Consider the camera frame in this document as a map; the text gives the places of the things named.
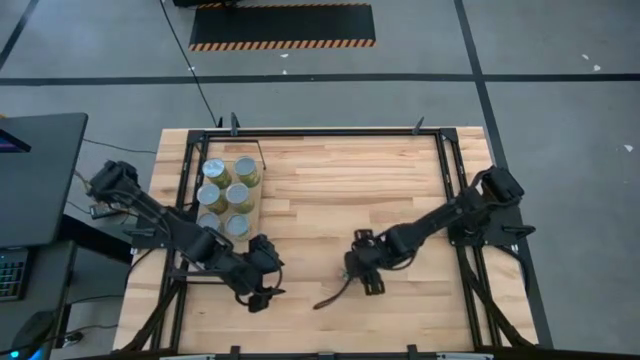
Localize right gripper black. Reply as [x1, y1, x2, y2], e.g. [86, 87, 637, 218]
[344, 244, 391, 297]

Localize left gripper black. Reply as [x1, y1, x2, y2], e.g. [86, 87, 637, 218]
[227, 259, 287, 314]

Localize green can with red base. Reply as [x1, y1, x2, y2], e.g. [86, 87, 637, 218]
[223, 213, 253, 242]

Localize green Oranges-lettered tin can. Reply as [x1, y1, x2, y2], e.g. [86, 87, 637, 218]
[225, 182, 257, 215]
[196, 182, 229, 215]

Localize green Pea-lettered tin can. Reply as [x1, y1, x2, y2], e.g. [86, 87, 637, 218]
[201, 157, 234, 190]
[233, 155, 262, 189]

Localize wooden shelf with black legs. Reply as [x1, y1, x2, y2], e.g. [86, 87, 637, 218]
[167, 138, 267, 286]

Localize grey side desk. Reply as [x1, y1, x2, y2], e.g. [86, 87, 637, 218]
[0, 239, 79, 360]

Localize dark rounded desk object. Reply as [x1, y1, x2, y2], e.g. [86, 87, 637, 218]
[10, 308, 60, 359]

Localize dark grey desk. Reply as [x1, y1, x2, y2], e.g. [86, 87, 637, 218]
[0, 112, 90, 250]

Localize black keyboard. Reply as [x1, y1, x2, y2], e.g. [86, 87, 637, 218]
[0, 247, 30, 303]

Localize black hazard-striped floor mat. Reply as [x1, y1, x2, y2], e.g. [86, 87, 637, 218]
[188, 2, 378, 53]

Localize laptop screen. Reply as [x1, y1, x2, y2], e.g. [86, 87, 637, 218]
[0, 128, 32, 154]

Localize black equipment base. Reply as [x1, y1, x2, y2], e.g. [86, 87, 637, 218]
[172, 0, 242, 8]

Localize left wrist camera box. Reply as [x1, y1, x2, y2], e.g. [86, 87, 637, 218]
[248, 233, 285, 275]

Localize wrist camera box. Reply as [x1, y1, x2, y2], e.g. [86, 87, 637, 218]
[352, 227, 377, 250]
[248, 233, 285, 275]

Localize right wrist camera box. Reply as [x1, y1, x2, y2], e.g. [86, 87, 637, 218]
[352, 227, 377, 250]

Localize black aluminium table frame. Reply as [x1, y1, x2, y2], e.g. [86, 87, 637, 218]
[119, 112, 539, 360]

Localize thin floor cable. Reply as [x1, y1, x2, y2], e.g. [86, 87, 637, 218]
[82, 137, 159, 155]

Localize black floor cable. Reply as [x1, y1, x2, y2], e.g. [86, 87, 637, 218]
[158, 0, 224, 129]

